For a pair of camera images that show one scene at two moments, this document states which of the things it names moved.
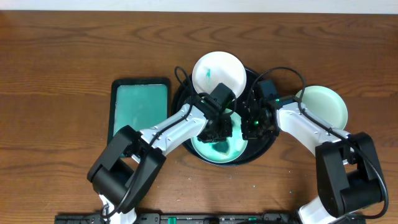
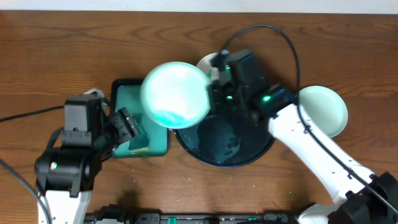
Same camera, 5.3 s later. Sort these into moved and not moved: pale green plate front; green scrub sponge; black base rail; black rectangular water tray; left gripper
Moved: green scrub sponge; left gripper
Not moved: pale green plate front; black base rail; black rectangular water tray
